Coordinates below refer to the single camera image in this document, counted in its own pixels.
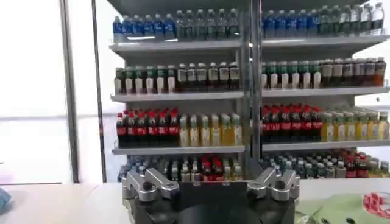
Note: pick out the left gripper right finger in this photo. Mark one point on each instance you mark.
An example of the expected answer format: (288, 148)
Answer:
(274, 184)

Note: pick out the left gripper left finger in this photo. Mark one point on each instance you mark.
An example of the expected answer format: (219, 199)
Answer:
(152, 185)

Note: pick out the green shirt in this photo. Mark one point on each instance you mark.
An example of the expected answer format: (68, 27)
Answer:
(335, 210)

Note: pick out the shelf rack with bottles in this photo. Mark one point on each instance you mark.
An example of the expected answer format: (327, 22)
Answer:
(323, 91)
(176, 97)

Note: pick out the blue cloth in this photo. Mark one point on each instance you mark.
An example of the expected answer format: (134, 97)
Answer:
(3, 198)

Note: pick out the black white vertical post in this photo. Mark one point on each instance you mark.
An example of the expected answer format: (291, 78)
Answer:
(253, 91)

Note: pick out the dark slanted frame pole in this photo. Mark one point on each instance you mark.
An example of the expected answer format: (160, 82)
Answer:
(69, 91)
(99, 91)

